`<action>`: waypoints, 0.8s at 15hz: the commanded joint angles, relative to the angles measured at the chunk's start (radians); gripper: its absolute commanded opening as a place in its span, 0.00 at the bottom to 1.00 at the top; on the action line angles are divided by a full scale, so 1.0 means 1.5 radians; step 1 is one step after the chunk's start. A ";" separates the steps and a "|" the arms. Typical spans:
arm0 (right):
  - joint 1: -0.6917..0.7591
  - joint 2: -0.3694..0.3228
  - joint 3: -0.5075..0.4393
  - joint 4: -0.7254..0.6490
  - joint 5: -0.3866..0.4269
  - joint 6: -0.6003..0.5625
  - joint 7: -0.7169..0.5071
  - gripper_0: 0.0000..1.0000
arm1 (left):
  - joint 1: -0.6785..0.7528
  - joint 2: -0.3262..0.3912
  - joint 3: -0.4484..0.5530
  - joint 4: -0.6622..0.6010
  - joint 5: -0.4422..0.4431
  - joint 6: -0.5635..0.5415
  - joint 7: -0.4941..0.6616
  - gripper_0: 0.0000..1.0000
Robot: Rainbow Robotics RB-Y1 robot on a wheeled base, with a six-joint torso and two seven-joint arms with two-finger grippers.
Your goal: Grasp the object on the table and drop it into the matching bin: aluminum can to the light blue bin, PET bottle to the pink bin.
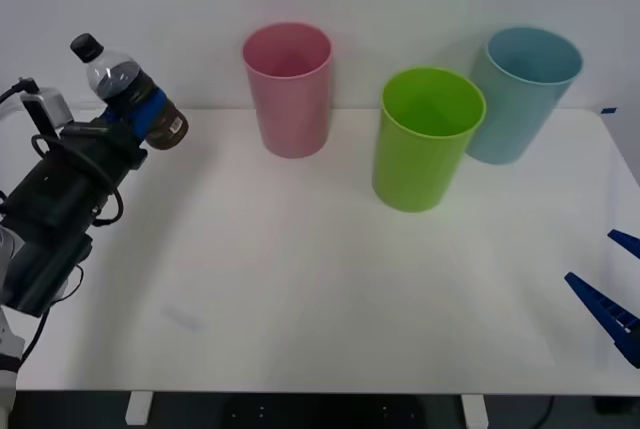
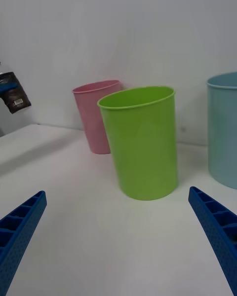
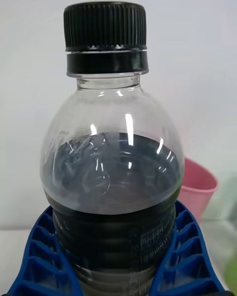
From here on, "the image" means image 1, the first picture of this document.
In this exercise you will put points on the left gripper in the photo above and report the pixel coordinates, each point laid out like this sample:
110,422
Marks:
70,179

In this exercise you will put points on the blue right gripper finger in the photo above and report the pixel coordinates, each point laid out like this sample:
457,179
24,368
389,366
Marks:
627,243
602,306

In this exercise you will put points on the pale blue plastic bin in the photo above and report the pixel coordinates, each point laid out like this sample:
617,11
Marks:
520,104

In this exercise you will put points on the pink plastic bin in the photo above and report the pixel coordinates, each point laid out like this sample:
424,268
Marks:
290,99

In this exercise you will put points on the white table leg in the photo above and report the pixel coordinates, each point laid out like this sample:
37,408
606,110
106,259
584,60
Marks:
475,410
138,408

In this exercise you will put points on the plastic bottle with dark drink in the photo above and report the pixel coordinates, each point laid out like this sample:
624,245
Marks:
111,73

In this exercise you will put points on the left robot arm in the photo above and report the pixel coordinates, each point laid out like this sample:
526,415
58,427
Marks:
40,271

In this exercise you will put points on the green plastic bin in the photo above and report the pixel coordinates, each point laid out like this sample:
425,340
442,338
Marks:
420,164

